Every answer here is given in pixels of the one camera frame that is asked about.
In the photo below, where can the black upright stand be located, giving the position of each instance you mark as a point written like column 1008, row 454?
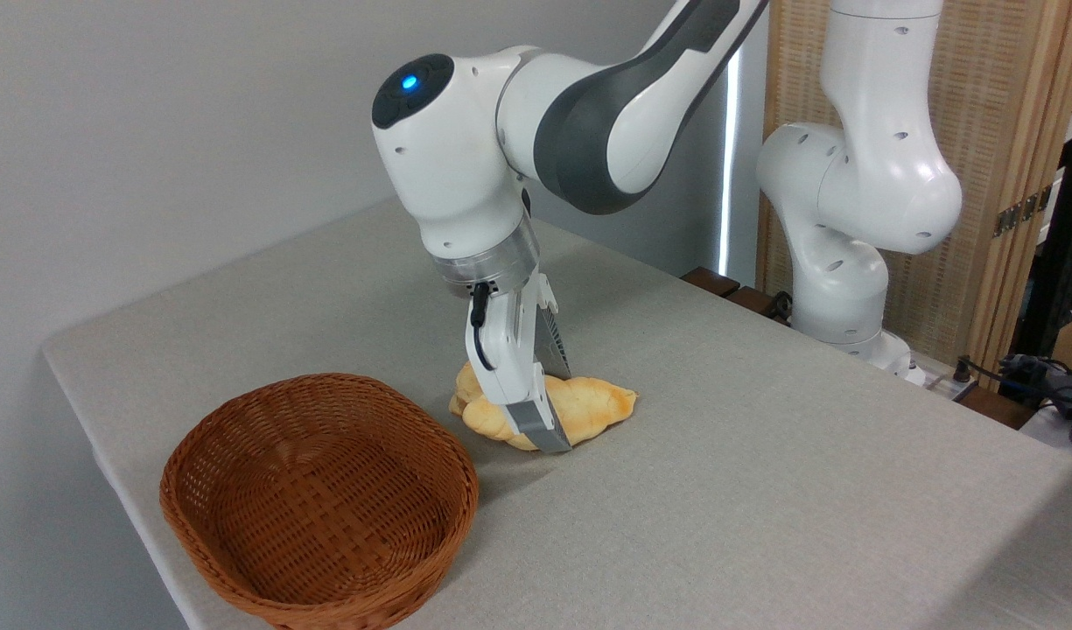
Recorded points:
column 1056, row 245

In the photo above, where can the brown wicker basket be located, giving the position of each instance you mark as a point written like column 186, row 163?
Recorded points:
column 325, row 490

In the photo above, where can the small round bread roll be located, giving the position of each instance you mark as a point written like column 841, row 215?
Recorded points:
column 464, row 385

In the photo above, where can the grey tablecloth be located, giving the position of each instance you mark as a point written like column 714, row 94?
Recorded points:
column 719, row 507

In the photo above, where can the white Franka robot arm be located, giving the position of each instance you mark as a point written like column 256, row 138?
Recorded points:
column 859, row 175

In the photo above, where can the long braided bread loaf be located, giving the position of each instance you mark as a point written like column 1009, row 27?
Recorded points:
column 601, row 402

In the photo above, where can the dark brown wooden board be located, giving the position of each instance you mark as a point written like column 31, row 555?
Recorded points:
column 711, row 282

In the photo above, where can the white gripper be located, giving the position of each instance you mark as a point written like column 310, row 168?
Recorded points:
column 509, row 341

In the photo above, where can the wooden rattan folding screen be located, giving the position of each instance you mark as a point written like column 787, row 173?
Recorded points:
column 982, row 105

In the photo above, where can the brass screen hinge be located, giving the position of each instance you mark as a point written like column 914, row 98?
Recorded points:
column 1021, row 210

